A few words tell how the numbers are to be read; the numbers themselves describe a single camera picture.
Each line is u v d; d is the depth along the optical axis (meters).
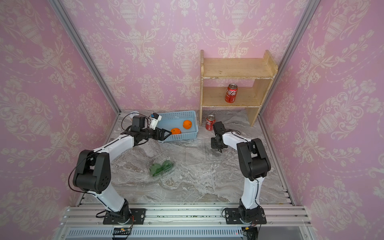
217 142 0.85
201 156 0.95
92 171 0.47
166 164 0.86
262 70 0.83
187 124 1.06
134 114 0.79
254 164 0.51
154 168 0.85
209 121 1.02
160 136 0.83
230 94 0.91
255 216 0.67
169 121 1.13
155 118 0.83
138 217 0.75
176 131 1.00
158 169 0.85
